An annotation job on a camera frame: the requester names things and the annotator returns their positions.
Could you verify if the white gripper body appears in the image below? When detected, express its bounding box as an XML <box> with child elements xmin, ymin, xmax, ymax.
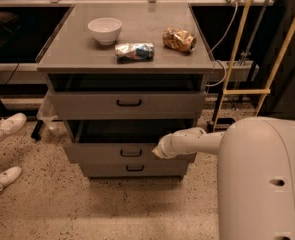
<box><xmin>152</xmin><ymin>134</ymin><xmax>177</xmax><ymax>159</ymax></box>

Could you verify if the grey drawer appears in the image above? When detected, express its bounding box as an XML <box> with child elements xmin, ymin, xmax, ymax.
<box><xmin>49</xmin><ymin>92</ymin><xmax>205</xmax><ymax>120</ymax></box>
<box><xmin>80</xmin><ymin>160</ymin><xmax>188</xmax><ymax>178</ymax></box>
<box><xmin>64</xmin><ymin>119</ymin><xmax>193</xmax><ymax>164</ymax></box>

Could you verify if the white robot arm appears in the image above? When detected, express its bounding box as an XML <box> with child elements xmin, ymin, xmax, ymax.
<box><xmin>153</xmin><ymin>117</ymin><xmax>295</xmax><ymax>240</ymax></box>

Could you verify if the grey bottom drawer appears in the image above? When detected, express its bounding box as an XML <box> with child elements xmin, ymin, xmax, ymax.
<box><xmin>80</xmin><ymin>160</ymin><xmax>188</xmax><ymax>178</ymax></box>

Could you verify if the grey drawer cabinet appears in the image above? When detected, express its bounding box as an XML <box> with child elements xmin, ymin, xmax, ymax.
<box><xmin>38</xmin><ymin>3</ymin><xmax>212</xmax><ymax>178</ymax></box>

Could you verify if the grey top drawer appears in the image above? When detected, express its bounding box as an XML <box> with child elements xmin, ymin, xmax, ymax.
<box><xmin>49</xmin><ymin>92</ymin><xmax>205</xmax><ymax>120</ymax></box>

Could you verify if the crushed blue silver can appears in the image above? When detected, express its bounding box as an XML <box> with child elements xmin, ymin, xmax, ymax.
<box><xmin>115</xmin><ymin>43</ymin><xmax>154</xmax><ymax>63</ymax></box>

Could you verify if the crushed gold can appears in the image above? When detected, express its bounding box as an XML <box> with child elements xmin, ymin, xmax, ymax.
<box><xmin>162</xmin><ymin>27</ymin><xmax>197</xmax><ymax>53</ymax></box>

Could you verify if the clear plastic bag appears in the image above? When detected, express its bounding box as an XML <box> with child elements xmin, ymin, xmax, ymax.
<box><xmin>37</xmin><ymin>92</ymin><xmax>66</xmax><ymax>137</ymax></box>

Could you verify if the white ceramic bowl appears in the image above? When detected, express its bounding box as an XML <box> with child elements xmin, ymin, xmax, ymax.
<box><xmin>88</xmin><ymin>18</ymin><xmax>122</xmax><ymax>45</ymax></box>

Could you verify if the white sneaker upper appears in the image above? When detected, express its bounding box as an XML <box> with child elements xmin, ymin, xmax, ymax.
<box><xmin>0</xmin><ymin>113</ymin><xmax>27</xmax><ymax>142</ymax></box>

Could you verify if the white sneaker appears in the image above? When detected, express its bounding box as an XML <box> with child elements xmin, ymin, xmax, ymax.
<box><xmin>0</xmin><ymin>113</ymin><xmax>27</xmax><ymax>142</ymax></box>
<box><xmin>0</xmin><ymin>166</ymin><xmax>22</xmax><ymax>192</ymax></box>

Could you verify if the white sneaker lower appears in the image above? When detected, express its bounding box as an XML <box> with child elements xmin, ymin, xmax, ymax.
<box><xmin>0</xmin><ymin>166</ymin><xmax>22</xmax><ymax>192</ymax></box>

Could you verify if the grey cable tray rail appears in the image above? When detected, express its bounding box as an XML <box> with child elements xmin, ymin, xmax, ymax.
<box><xmin>208</xmin><ymin>60</ymin><xmax>259</xmax><ymax>83</ymax></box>

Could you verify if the white power cable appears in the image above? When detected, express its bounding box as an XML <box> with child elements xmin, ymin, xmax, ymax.
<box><xmin>206</xmin><ymin>1</ymin><xmax>240</xmax><ymax>88</ymax></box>

